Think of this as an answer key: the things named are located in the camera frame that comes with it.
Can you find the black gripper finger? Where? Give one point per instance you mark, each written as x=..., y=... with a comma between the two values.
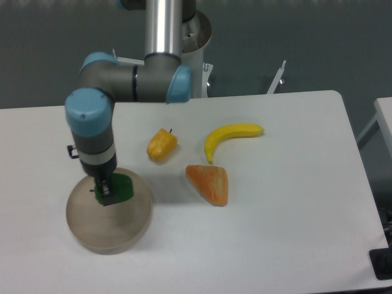
x=105, y=194

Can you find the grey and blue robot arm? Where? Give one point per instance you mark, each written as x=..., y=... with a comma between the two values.
x=104, y=81

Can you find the yellow banana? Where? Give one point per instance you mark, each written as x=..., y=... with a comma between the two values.
x=228, y=132

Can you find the beige round plate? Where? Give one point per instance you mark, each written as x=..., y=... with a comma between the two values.
x=109, y=229

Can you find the white side table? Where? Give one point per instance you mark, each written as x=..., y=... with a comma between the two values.
x=380, y=121

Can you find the yellow bell pepper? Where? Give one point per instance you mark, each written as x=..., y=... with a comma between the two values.
x=161, y=145

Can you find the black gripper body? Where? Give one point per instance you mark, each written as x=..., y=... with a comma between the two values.
x=101, y=171

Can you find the green bell pepper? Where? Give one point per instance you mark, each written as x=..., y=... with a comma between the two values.
x=122, y=187

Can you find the black device at table edge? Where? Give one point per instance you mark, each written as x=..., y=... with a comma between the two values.
x=381, y=263

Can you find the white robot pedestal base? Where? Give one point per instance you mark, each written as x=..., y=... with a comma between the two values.
x=196, y=34

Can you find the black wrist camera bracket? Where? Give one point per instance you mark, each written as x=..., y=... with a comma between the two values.
x=72, y=151

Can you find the orange bread wedge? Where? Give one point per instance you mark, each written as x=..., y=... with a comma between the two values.
x=210, y=181

